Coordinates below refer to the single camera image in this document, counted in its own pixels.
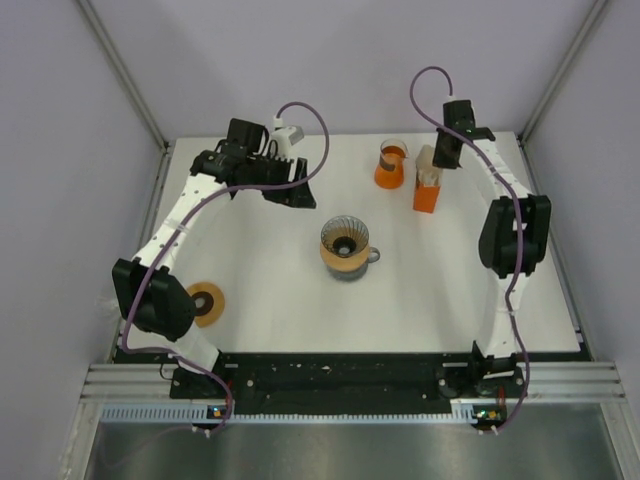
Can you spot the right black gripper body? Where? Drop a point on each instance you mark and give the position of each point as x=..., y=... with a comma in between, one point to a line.
x=440, y=159

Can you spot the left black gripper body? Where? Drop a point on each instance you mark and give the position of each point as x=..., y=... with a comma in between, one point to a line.
x=271, y=171

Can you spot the orange filter box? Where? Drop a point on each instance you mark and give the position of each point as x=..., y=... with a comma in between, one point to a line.
x=425, y=198

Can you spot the grey glass server carafe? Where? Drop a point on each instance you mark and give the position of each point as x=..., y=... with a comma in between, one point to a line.
x=352, y=273

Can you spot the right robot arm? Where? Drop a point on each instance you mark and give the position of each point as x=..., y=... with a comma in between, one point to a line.
x=513, y=238

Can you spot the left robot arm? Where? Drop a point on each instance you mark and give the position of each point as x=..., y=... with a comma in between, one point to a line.
x=159, y=312

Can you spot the orange liquid glass flask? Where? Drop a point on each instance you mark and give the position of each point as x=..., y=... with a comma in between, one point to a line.
x=389, y=172

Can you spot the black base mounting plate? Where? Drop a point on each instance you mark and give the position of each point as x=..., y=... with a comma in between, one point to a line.
x=347, y=383

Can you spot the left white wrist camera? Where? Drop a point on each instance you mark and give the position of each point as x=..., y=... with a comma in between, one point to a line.
x=285, y=137

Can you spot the right aluminium frame post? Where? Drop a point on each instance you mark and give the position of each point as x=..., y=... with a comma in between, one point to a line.
x=587, y=29

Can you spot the aluminium frame post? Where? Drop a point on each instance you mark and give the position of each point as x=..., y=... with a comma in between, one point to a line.
x=121, y=72
x=587, y=29

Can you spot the left aluminium frame post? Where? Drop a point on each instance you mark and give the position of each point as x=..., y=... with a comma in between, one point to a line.
x=121, y=72

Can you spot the aluminium front rail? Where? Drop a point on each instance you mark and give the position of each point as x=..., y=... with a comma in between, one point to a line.
x=555, y=382

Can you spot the grey slotted cable duct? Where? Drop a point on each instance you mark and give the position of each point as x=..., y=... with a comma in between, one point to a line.
x=203, y=413

